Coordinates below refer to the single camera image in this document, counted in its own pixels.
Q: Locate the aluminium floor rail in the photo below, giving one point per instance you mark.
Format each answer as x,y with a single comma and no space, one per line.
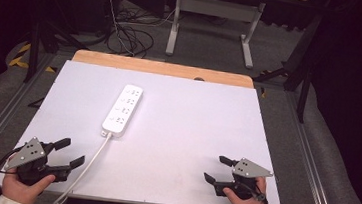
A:
313,168
3,115

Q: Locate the black metal stand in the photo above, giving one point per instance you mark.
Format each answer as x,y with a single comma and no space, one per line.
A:
305,77
34,44

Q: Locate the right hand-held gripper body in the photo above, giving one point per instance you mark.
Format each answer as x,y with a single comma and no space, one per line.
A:
247,170

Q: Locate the wooden table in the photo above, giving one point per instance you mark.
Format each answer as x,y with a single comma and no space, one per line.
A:
159,67

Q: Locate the yellow black floor tape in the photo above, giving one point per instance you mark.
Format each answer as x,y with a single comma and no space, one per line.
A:
19,58

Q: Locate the person's left hand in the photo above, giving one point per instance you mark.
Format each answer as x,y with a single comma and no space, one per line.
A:
21,192

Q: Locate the white power strip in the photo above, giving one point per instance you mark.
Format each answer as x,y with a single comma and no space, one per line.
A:
122,111

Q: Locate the white metal desk frame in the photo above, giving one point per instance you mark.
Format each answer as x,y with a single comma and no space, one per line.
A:
216,6

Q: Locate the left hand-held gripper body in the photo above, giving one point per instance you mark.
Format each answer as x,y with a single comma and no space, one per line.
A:
30,163

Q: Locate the white board sheet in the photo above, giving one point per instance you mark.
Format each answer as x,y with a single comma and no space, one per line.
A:
179,128

